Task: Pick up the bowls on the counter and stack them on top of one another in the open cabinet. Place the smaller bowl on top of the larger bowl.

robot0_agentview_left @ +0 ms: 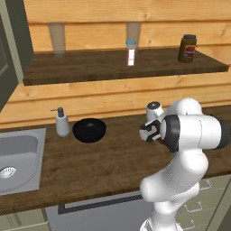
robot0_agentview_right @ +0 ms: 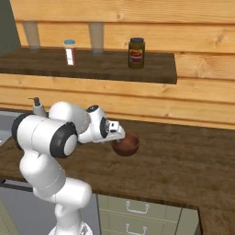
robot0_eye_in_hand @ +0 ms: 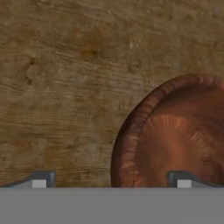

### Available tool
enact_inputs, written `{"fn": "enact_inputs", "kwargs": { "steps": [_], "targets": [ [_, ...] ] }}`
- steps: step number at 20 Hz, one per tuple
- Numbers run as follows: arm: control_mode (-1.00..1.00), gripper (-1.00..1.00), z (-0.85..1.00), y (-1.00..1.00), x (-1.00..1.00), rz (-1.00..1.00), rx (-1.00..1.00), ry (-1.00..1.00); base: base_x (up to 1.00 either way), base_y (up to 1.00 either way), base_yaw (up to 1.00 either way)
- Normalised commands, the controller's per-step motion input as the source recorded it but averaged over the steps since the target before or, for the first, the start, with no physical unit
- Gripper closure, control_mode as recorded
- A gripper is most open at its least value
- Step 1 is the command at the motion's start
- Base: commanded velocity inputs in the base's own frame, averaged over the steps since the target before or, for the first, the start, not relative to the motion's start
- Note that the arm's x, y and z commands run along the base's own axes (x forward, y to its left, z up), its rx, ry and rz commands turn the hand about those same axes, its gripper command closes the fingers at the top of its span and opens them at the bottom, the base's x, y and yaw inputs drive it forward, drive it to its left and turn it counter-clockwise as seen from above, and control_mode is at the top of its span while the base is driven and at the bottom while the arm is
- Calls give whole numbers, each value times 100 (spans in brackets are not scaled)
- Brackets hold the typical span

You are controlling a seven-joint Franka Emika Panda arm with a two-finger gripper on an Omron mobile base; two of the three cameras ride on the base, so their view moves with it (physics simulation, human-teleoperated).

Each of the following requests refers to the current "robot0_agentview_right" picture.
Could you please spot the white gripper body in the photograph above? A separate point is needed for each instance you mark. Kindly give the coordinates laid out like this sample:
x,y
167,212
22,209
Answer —
x,y
117,135

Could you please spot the grey-green wall cabinet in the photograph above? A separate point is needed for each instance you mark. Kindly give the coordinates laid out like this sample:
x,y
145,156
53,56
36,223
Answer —
x,y
7,24

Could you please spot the dark jar black lid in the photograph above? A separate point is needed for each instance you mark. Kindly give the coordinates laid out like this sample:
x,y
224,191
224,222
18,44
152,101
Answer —
x,y
136,53

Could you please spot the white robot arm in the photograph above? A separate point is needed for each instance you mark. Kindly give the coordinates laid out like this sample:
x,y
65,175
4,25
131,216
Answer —
x,y
42,137

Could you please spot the grey soap dispenser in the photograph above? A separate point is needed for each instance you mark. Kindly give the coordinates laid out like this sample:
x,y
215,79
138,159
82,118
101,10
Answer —
x,y
38,107

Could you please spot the white spice jar blue lid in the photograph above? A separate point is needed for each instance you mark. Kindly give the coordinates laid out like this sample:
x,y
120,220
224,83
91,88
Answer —
x,y
70,53

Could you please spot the grey sink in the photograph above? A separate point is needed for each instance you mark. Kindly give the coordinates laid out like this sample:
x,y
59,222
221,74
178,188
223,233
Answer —
x,y
5,125

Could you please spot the brown bowl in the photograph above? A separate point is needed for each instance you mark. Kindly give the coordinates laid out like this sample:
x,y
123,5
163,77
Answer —
x,y
127,147

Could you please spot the grey dishwasher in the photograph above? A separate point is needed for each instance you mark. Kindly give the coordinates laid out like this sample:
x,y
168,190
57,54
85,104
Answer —
x,y
27,214

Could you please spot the pale green cabinet panel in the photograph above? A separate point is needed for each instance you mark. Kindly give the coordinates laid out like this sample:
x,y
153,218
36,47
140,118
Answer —
x,y
188,221

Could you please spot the dark wooden shelf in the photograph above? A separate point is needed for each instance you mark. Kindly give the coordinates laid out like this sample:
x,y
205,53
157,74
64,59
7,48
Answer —
x,y
101,65

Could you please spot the pale green drawer front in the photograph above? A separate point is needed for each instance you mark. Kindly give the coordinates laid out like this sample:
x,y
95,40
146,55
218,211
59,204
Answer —
x,y
113,225
113,204

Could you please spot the pale shelf bracket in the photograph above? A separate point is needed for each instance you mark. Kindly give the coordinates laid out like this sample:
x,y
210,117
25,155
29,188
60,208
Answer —
x,y
96,36
31,35

